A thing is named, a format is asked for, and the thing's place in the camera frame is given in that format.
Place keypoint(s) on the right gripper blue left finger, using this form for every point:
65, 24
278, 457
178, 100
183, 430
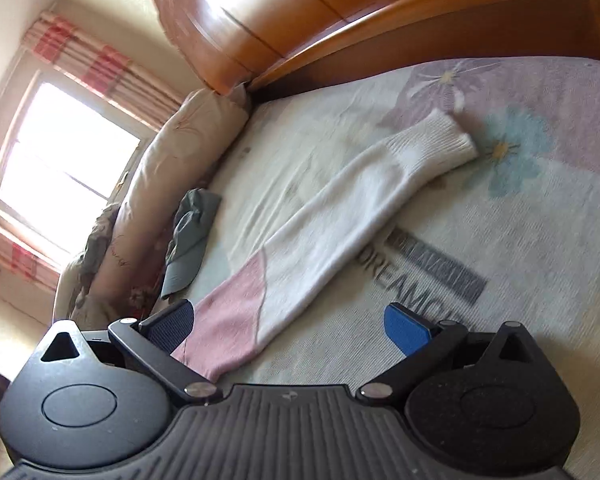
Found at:
147, 347

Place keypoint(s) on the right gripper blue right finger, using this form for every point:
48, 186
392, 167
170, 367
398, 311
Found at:
426, 347

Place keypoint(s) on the pink and white knit sweater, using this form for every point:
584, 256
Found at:
241, 316

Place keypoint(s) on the grey folded cloth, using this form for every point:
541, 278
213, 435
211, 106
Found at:
95, 249

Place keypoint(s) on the blue baseball cap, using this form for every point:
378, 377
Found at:
192, 225

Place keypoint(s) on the left striped curtain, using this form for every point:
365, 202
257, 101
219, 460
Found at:
21, 259

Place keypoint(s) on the striped curtain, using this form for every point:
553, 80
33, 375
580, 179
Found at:
102, 69
21, 259

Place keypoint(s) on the floral cream rolled quilt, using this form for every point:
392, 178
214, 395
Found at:
182, 156

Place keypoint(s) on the window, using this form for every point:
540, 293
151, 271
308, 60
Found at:
67, 155

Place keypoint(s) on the right striped curtain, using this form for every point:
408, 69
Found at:
102, 69

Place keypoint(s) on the wooden headboard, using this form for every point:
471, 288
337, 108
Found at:
283, 47

